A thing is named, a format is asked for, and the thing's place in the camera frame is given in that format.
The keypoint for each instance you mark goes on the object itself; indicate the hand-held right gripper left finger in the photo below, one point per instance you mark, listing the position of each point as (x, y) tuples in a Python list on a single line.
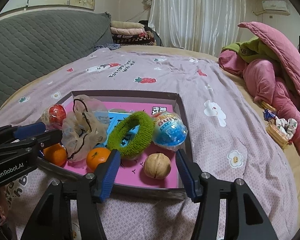
[(110, 172)]

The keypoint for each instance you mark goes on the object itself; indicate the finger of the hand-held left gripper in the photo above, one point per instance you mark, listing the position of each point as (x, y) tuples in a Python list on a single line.
[(31, 129), (50, 138)]

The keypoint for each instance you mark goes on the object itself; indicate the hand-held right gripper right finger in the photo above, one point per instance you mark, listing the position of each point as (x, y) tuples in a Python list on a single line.
[(186, 175)]

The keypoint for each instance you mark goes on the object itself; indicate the orange mandarin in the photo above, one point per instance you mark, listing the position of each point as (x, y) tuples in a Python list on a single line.
[(97, 158), (55, 155)]

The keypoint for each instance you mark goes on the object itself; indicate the red toy egg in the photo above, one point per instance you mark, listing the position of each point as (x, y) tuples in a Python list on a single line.
[(56, 112)]

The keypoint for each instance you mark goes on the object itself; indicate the beige sheer scrunchie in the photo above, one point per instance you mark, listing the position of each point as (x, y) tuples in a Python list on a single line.
[(75, 127)]

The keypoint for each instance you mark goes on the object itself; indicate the walnut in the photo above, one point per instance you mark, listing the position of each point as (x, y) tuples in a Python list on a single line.
[(157, 166)]

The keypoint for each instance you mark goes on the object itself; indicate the grey cardboard box tray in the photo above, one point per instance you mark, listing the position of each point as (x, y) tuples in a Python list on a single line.
[(140, 192)]

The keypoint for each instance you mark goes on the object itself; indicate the blue toy egg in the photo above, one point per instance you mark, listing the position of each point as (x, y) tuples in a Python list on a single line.
[(168, 132)]

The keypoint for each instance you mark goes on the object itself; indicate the grey quilted headboard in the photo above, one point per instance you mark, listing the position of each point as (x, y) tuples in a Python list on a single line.
[(40, 42)]

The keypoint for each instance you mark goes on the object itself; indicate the tan biscuit packet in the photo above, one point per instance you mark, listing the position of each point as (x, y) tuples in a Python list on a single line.
[(275, 133), (268, 105)]

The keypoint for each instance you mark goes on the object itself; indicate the blue candy wrapper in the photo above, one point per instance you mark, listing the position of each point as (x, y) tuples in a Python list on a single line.
[(269, 114)]

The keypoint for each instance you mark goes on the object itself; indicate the dark blue patterned cloth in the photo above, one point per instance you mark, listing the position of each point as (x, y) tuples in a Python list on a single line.
[(107, 47)]

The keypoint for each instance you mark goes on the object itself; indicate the white floral scrunchie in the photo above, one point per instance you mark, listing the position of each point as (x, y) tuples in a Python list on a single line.
[(288, 124)]

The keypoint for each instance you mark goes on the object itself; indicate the pink quilt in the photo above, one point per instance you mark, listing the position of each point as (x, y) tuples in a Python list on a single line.
[(265, 80)]

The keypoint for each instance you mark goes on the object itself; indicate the stack of folded blankets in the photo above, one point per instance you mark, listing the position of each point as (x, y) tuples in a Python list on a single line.
[(127, 30)]

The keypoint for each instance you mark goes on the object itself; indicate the green cloth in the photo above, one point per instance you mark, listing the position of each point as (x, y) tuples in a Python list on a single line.
[(250, 48)]

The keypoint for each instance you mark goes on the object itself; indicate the white curtain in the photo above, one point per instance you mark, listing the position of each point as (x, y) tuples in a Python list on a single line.
[(197, 15)]

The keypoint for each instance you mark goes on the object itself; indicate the white air conditioner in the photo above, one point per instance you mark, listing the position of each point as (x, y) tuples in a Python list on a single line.
[(276, 6)]

